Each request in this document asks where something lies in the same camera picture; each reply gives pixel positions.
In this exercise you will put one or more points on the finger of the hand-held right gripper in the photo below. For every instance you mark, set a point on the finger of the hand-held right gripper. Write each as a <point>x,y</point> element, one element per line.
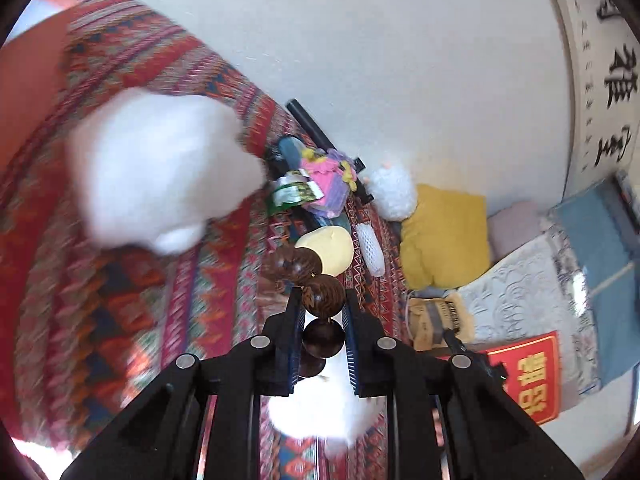
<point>452,342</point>

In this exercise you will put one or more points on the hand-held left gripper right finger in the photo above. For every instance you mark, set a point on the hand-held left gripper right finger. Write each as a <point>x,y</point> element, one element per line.
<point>351,350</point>

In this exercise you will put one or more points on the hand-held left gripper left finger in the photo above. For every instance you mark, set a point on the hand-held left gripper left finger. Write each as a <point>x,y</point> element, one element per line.
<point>296,350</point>

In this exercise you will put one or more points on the pink storage box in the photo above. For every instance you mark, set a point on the pink storage box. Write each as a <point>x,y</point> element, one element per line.
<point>30,85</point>

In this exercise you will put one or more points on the printed paper bag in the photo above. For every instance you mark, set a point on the printed paper bag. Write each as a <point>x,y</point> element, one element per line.
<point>435,317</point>

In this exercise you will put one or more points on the white plush toy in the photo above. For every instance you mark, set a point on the white plush toy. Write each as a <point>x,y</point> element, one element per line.
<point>320,410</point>

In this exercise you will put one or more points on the red banner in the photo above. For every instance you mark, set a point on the red banner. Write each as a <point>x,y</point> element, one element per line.
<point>530,370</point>

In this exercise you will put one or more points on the white patterned blanket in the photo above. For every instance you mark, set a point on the white patterned blanket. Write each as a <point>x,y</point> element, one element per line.
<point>525,300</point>

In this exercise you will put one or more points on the white foam net sleeve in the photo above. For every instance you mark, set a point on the white foam net sleeve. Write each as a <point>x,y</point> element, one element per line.
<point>370,250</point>

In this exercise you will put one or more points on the yellow pillow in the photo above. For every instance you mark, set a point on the yellow pillow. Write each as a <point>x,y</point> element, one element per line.
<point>445,240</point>

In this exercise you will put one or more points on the pink pillow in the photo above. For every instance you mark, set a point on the pink pillow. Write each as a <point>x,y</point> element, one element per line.
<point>515,230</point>

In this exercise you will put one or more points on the green foil packet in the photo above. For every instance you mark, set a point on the green foil packet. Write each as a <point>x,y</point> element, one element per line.
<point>287,195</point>

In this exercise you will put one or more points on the small white fluffy ball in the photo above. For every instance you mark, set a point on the small white fluffy ball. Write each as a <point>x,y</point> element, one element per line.
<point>392,192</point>

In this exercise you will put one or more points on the pink toy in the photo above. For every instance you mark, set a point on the pink toy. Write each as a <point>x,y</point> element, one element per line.
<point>327,185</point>

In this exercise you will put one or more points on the blue cloth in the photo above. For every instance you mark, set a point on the blue cloth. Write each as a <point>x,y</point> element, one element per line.
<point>605,260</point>

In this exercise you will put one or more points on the red patterned blanket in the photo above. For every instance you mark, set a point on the red patterned blanket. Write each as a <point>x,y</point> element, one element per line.
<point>125,310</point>

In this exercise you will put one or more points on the large white fluffy ball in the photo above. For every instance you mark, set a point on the large white fluffy ball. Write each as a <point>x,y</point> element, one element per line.
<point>165,170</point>

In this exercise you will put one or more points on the black stick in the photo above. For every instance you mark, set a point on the black stick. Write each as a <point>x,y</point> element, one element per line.
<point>310,125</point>

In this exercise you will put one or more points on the calligraphy wall scroll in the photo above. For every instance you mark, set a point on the calligraphy wall scroll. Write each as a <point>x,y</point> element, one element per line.
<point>590,85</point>

